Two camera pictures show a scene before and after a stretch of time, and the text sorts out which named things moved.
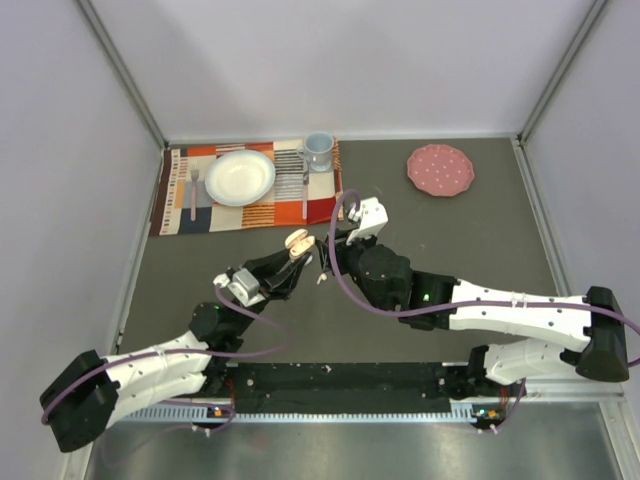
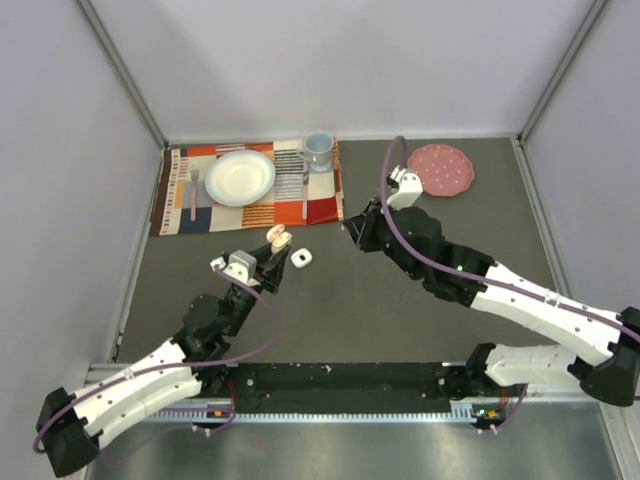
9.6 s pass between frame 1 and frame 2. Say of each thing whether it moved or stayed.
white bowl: stayed
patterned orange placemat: stayed
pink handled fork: stayed
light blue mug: stayed
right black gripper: moved
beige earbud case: moved
